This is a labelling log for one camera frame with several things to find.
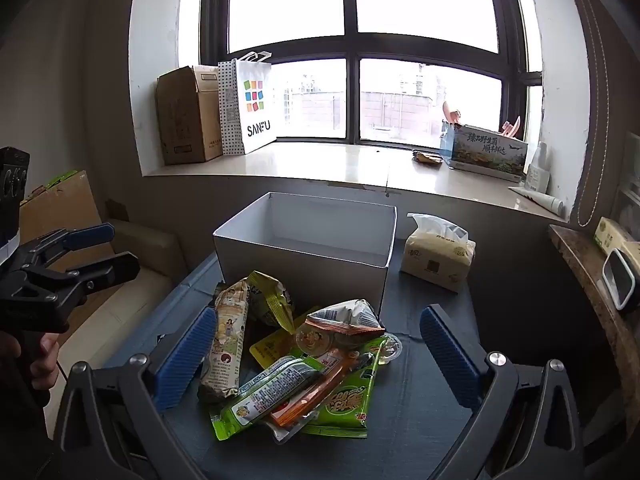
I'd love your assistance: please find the beige sofa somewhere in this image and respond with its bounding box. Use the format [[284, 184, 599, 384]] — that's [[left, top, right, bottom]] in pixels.
[[44, 219, 187, 436]]

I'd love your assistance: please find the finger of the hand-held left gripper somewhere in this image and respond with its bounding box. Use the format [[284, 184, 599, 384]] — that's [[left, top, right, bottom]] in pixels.
[[21, 223, 116, 272], [30, 252, 141, 302]]

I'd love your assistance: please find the person's left hand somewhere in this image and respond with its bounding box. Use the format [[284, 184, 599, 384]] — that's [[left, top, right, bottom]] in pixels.
[[27, 332, 62, 392]]

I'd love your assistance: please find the yellow-green snack packet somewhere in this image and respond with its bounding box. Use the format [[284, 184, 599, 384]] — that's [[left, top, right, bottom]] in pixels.
[[245, 271, 297, 333]]

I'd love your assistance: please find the green and white box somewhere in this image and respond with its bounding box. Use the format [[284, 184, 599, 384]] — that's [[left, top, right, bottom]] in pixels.
[[594, 216, 640, 261]]

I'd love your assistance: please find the round jelly cup with face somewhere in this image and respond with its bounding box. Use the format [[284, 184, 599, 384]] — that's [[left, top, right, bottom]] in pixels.
[[295, 322, 336, 361]]

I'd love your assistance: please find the white tube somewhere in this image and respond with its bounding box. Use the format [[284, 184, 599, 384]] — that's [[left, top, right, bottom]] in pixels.
[[507, 186, 565, 213]]

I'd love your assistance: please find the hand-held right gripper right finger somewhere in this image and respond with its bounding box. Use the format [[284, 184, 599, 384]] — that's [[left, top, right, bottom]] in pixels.
[[419, 304, 586, 480]]

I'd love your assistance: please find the dark window frame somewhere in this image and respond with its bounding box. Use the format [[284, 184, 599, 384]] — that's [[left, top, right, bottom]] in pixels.
[[200, 0, 543, 147]]

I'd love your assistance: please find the clear jelly cup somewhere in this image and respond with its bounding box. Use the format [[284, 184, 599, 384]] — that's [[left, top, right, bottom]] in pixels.
[[372, 332, 403, 363]]

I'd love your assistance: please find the long beige snack packet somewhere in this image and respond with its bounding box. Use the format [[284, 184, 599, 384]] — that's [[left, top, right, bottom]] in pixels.
[[199, 280, 251, 403]]

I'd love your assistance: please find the large open cardboard box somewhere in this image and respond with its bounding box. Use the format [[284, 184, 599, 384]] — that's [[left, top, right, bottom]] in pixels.
[[19, 170, 107, 261]]

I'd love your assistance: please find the long printed landscape box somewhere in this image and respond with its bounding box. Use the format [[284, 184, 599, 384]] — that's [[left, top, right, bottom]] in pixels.
[[450, 124, 530, 182]]

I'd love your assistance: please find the brown stone side counter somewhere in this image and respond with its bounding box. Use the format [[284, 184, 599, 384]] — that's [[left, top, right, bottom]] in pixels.
[[548, 224, 640, 411]]

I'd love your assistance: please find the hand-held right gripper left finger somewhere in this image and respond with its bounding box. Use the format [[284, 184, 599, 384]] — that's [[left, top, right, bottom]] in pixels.
[[52, 305, 218, 480]]

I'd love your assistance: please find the curtain bead cord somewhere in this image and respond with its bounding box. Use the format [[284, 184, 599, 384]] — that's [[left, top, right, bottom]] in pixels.
[[574, 0, 604, 228]]

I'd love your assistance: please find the white cardboard box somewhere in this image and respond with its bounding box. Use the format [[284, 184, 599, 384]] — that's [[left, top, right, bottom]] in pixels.
[[212, 191, 398, 318]]

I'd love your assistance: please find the stone window sill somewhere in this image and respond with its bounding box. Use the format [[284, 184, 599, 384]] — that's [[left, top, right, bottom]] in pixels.
[[141, 140, 571, 223]]

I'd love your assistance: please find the white dotted shopping bag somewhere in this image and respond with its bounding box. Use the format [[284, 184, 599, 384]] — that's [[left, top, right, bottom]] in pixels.
[[217, 50, 278, 157]]

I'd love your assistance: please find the blue tablecloth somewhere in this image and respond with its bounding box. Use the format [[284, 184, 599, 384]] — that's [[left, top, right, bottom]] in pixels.
[[100, 240, 501, 480]]

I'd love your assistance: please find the green cartoon snack packet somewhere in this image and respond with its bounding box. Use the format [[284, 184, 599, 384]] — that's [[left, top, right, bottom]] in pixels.
[[302, 340, 388, 438]]

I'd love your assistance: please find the orange sausage packet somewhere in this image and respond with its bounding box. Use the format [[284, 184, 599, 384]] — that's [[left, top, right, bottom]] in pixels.
[[262, 347, 361, 443]]

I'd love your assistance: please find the yellow pineapple pouch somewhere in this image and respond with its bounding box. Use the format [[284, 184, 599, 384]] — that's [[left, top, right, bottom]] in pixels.
[[249, 310, 321, 376]]

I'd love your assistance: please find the silver and orange chip bag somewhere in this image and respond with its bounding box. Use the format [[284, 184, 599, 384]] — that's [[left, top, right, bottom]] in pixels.
[[305, 299, 387, 351]]

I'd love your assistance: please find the white plastic bottle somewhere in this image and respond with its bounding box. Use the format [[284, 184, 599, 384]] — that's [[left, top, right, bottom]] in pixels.
[[525, 142, 551, 193]]

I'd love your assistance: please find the beige tissue pack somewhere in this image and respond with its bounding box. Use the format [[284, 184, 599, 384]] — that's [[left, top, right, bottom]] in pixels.
[[400, 212, 477, 294]]

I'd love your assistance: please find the green labelled snack packet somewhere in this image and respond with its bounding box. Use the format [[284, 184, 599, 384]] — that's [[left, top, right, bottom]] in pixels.
[[210, 355, 326, 442]]

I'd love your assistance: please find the brown cardboard box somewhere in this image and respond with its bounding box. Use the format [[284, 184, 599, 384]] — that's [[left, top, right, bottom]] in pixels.
[[156, 65, 223, 166]]

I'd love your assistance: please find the white framed mirror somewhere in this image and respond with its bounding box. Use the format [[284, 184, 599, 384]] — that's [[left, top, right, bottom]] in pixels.
[[601, 248, 640, 313]]

